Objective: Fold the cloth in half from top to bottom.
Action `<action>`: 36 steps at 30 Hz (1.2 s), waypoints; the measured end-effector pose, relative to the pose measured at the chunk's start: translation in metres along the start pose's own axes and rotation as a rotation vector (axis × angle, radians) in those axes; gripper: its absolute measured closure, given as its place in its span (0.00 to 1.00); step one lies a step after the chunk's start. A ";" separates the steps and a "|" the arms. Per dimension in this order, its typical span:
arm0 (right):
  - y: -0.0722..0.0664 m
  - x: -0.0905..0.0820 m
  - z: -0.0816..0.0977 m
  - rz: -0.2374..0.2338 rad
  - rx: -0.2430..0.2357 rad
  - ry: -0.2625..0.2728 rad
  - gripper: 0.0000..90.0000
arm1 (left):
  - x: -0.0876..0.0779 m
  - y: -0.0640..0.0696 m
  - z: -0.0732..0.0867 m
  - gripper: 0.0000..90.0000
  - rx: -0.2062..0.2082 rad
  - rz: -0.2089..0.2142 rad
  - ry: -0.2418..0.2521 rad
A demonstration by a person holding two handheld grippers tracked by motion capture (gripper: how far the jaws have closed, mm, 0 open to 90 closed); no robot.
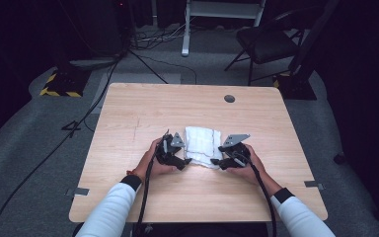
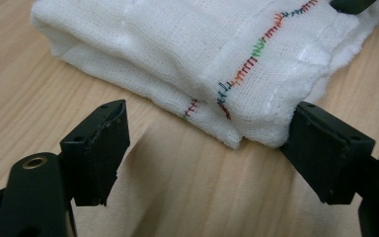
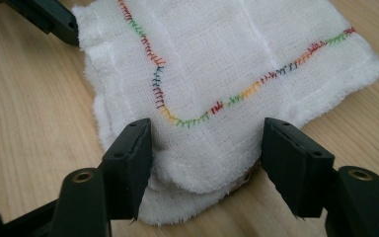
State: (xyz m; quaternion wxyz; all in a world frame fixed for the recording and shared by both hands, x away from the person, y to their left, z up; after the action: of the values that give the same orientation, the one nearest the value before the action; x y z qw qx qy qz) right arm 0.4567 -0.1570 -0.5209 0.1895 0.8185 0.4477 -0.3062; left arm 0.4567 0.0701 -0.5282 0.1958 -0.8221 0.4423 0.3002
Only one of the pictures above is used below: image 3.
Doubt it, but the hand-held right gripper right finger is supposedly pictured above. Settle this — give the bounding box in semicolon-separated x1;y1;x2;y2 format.
260;117;337;219

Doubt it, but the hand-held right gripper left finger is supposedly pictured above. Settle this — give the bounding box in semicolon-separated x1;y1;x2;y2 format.
100;118;154;221

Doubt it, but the white cloth with coloured stitching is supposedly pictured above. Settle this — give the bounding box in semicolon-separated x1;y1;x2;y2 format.
71;0;379;227

